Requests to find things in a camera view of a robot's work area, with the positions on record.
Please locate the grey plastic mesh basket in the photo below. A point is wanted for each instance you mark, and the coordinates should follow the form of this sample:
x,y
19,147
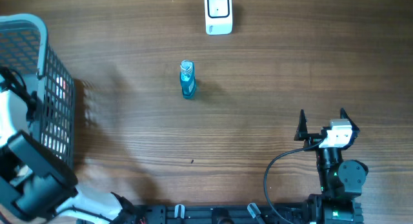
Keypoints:
x,y
25,50

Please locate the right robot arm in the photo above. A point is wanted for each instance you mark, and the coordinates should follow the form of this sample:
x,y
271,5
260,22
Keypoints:
x,y
341,181

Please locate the white barcode scanner box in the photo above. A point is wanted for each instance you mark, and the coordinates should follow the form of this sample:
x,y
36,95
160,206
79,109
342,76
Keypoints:
x,y
218,17

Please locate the blue mouthwash bottle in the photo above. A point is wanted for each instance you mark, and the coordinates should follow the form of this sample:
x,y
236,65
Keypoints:
x,y
187,79

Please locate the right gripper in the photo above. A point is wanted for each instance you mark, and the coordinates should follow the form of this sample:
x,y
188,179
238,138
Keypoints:
x,y
302,133

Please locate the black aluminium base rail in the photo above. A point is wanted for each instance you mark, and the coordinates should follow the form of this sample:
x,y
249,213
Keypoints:
x,y
281,213

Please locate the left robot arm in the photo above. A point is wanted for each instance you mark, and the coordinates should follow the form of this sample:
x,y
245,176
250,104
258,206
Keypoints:
x,y
37,184

